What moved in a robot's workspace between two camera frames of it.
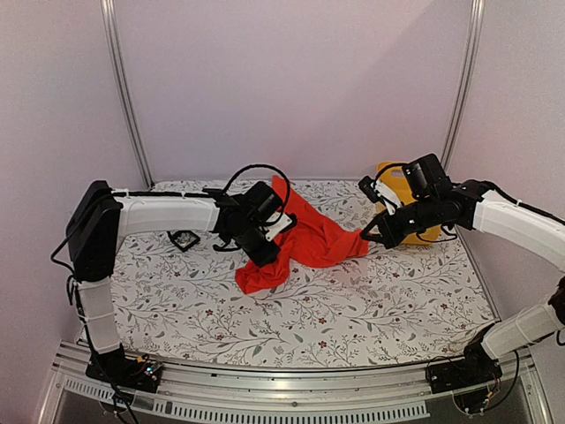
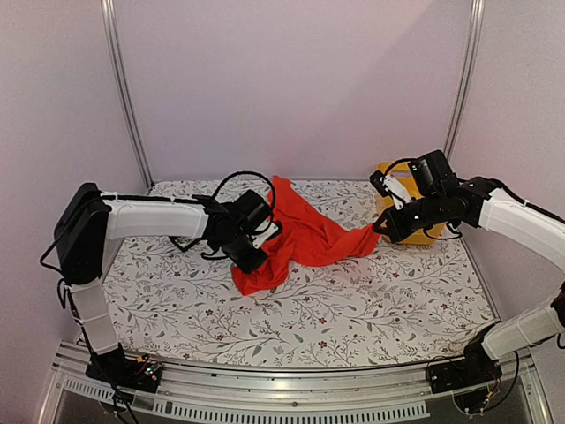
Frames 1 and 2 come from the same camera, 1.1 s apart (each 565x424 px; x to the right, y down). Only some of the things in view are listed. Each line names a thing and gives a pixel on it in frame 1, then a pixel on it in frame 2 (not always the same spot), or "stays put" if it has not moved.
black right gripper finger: (367, 236) -> (387, 231)
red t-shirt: (311, 242) stays put
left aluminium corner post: (118, 62) stays put
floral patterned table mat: (177, 302) stays put
